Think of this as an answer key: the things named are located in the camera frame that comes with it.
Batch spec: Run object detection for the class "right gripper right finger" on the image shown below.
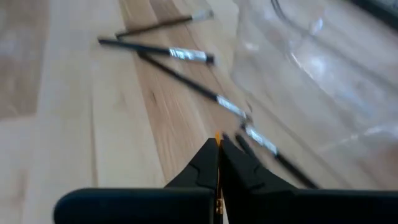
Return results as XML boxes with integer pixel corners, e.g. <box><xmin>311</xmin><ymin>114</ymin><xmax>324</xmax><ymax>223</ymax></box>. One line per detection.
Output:
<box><xmin>221</xmin><ymin>133</ymin><xmax>398</xmax><ymax>224</ymax></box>

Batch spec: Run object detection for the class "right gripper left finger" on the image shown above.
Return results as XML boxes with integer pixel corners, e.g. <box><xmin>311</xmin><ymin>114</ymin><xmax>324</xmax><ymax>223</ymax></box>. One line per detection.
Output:
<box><xmin>52</xmin><ymin>138</ymin><xmax>221</xmax><ymax>224</ymax></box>

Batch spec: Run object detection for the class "clear plastic bin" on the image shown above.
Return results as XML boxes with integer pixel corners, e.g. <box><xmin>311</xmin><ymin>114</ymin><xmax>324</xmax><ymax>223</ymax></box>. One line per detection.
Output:
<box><xmin>230</xmin><ymin>0</ymin><xmax>398</xmax><ymax>190</ymax></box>

